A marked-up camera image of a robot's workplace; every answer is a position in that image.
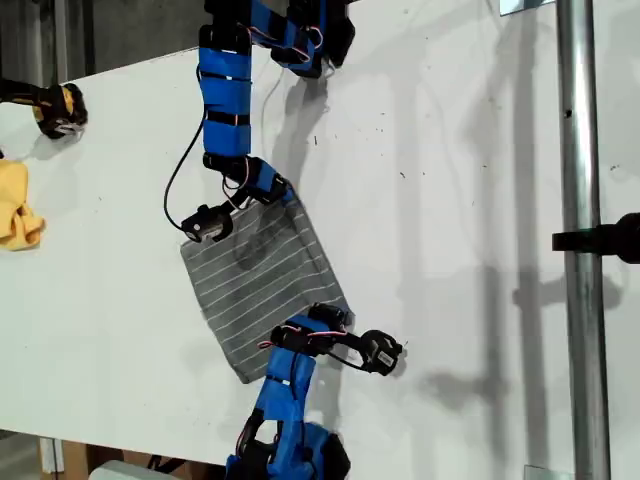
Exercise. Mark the grey striped towel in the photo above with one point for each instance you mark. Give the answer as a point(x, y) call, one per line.
point(250, 290)

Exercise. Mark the brown cardboard box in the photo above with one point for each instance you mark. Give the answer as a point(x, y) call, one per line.
point(115, 452)

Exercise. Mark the yellow black tool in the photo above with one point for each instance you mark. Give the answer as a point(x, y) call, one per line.
point(57, 107)

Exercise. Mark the yellow cloth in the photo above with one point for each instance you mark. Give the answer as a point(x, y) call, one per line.
point(17, 205)

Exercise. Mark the black clamp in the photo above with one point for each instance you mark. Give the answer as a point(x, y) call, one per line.
point(615, 237)

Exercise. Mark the black camera stalk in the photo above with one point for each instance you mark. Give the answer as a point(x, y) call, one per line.
point(235, 204)
point(347, 341)

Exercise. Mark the black camera box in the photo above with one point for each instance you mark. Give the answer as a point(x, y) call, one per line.
point(380, 352)
point(207, 225)

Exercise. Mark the steel post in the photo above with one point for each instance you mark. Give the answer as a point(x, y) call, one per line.
point(582, 150)

